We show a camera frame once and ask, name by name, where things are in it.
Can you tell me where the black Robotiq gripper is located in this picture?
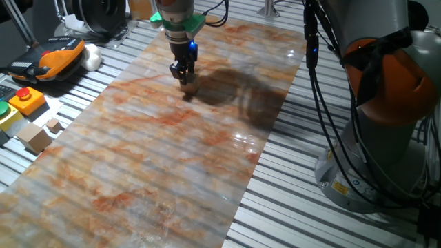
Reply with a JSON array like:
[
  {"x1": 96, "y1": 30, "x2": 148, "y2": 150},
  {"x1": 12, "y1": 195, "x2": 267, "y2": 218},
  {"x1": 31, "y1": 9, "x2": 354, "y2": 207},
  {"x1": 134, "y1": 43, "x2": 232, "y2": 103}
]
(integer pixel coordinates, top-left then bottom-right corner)
[{"x1": 168, "y1": 39, "x2": 199, "y2": 86}]

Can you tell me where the small wooden cube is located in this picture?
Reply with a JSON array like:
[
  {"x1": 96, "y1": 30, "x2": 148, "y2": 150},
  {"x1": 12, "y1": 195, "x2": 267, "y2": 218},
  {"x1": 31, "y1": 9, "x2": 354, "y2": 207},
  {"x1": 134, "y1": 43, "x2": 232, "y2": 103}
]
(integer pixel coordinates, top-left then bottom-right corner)
[{"x1": 181, "y1": 72, "x2": 201, "y2": 94}]

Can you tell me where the brown cardboard box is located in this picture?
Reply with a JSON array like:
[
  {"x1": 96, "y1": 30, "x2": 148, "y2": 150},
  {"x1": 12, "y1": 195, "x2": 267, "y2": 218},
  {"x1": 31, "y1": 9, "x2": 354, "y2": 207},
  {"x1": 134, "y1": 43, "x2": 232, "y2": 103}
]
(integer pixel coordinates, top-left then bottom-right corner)
[{"x1": 127, "y1": 0, "x2": 156, "y2": 21}]

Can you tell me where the orange marble pattern mat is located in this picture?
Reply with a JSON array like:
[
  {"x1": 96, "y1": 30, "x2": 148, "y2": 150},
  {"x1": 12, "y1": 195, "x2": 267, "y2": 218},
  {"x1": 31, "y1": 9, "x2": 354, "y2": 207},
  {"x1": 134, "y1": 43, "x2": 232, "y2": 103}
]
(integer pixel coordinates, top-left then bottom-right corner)
[{"x1": 0, "y1": 13, "x2": 307, "y2": 248}]

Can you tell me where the white crumpled lump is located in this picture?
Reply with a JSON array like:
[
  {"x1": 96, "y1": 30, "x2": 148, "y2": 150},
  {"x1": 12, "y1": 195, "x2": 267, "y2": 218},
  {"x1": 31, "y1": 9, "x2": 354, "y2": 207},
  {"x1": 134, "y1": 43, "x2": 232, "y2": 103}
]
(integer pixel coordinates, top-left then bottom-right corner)
[{"x1": 81, "y1": 43, "x2": 103, "y2": 72}]

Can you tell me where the black round spool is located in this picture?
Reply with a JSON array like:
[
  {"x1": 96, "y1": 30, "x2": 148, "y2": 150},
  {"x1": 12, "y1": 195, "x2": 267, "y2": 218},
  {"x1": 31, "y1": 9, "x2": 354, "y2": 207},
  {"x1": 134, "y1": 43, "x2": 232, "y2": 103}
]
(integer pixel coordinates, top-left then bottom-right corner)
[{"x1": 71, "y1": 0, "x2": 127, "y2": 35}]

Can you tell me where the orange black teach pendant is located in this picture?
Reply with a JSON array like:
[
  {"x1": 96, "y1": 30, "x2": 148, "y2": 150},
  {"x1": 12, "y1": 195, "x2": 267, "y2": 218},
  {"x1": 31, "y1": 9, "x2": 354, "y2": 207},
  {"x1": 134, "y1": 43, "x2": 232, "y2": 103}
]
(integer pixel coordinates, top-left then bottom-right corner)
[{"x1": 0, "y1": 36, "x2": 86, "y2": 85}]

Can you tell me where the tiny wooden cube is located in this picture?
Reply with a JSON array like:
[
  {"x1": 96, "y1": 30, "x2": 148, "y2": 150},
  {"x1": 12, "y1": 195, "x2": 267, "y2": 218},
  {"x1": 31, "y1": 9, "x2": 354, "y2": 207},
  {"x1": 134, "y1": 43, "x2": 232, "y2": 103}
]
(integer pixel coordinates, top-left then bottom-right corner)
[{"x1": 45, "y1": 118, "x2": 64, "y2": 134}]

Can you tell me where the red button orange box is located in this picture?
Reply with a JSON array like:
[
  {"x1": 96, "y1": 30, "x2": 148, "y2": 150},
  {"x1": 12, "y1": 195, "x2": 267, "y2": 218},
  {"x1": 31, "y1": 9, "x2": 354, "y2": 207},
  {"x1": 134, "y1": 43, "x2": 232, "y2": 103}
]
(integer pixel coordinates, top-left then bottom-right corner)
[{"x1": 8, "y1": 86, "x2": 47, "y2": 116}]

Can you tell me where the large wooden cube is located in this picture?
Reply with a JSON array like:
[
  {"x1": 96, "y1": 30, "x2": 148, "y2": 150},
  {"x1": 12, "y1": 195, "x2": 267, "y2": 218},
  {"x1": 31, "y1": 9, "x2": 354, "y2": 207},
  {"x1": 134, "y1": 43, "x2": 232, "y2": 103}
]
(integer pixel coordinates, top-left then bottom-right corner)
[{"x1": 16, "y1": 122, "x2": 53, "y2": 155}]

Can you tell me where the thick grey metal strut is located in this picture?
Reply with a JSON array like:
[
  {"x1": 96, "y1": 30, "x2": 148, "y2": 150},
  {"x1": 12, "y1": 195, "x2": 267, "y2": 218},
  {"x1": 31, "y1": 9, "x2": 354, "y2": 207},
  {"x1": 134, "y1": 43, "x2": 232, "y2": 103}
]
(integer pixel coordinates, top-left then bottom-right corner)
[{"x1": 1, "y1": 0, "x2": 38, "y2": 48}]

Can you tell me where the black computer keyboard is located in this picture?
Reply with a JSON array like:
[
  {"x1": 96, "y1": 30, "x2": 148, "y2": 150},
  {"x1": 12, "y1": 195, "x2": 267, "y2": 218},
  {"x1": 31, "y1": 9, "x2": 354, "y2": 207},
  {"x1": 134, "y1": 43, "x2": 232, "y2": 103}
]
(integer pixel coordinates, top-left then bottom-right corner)
[{"x1": 0, "y1": 84, "x2": 18, "y2": 103}]

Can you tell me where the green button yellow box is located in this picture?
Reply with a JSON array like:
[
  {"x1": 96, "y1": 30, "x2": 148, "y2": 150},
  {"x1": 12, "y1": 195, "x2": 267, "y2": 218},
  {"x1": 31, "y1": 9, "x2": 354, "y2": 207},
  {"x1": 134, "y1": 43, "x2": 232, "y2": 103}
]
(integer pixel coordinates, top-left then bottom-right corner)
[{"x1": 0, "y1": 101, "x2": 25, "y2": 132}]

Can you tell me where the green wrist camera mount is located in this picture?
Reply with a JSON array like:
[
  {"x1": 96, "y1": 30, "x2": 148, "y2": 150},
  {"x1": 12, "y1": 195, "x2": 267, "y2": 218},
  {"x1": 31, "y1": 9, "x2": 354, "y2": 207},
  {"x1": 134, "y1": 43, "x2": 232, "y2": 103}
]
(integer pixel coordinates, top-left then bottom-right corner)
[{"x1": 150, "y1": 11, "x2": 207, "y2": 39}]

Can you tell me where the grey base plate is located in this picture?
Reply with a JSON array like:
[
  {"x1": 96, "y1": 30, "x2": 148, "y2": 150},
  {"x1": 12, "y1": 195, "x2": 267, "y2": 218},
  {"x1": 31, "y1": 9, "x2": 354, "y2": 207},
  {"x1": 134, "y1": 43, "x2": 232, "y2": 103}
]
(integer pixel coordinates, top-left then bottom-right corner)
[{"x1": 54, "y1": 15, "x2": 139, "y2": 48}]

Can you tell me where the silver post foot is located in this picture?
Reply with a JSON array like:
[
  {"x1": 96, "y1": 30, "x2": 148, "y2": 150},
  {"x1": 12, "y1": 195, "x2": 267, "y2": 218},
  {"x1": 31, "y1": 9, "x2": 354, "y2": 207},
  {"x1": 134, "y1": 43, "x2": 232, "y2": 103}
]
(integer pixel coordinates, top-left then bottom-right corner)
[{"x1": 256, "y1": 0, "x2": 280, "y2": 18}]

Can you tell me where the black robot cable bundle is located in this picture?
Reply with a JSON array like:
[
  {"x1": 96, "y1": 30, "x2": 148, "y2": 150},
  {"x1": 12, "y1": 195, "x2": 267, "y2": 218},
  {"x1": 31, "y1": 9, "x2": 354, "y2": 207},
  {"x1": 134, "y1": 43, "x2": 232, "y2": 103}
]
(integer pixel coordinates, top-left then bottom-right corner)
[{"x1": 203, "y1": 0, "x2": 441, "y2": 211}]

